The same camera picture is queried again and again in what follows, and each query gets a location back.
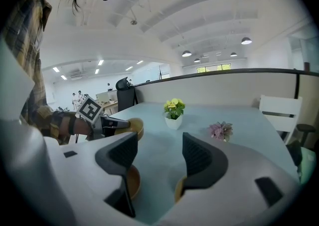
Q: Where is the purple flower plant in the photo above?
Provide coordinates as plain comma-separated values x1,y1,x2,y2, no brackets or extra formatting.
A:
208,121,234,143

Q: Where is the yellow flower plant white pot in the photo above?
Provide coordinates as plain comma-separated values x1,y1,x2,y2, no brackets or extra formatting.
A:
163,98,186,131

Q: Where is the yellow wooden bowl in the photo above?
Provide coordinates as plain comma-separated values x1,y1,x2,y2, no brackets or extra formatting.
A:
173,175,188,205
114,117,145,141
124,164,142,201

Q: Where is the person's plaid shirt torso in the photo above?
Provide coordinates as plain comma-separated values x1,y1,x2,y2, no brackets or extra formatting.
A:
1,0,65,131

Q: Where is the beige desk partition black rail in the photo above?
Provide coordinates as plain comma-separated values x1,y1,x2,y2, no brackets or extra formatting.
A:
134,68,319,108

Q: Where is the white wooden chair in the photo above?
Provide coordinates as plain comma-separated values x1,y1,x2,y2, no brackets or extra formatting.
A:
258,94,304,146

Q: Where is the person's left forearm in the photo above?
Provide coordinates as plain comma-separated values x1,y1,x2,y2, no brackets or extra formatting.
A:
41,110,92,146

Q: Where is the black office chair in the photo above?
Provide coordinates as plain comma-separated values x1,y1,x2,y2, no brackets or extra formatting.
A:
115,77,138,113

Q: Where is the wooden desk with monitor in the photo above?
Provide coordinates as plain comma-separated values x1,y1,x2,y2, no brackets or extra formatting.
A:
95,91,119,116

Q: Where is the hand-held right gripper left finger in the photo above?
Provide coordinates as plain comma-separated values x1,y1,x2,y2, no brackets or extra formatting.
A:
95,132,139,218

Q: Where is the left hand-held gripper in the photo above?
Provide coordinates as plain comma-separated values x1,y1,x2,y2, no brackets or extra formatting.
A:
75,95,131,141

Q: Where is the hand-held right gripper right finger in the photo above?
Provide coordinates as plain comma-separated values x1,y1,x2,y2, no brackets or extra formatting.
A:
180,132,229,197

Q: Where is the black chair with armrest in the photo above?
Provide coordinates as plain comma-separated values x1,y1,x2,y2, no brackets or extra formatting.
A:
286,123,318,171

